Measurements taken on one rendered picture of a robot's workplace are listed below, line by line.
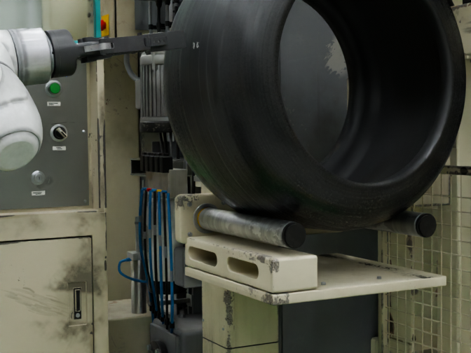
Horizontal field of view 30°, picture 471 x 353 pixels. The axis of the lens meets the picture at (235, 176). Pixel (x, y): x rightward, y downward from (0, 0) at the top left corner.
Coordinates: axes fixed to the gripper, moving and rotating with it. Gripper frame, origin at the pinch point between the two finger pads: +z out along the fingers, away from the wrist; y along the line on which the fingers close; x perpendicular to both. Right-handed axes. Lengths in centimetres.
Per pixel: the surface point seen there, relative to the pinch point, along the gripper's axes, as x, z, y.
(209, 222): 34.8, 10.9, 16.2
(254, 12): -2.3, 10.9, -12.3
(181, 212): 32.7, 7.9, 22.1
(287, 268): 40.0, 10.7, -12.5
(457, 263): 57, 74, 19
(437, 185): 38, 69, 18
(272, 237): 35.2, 11.0, -8.6
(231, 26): -0.6, 7.6, -10.3
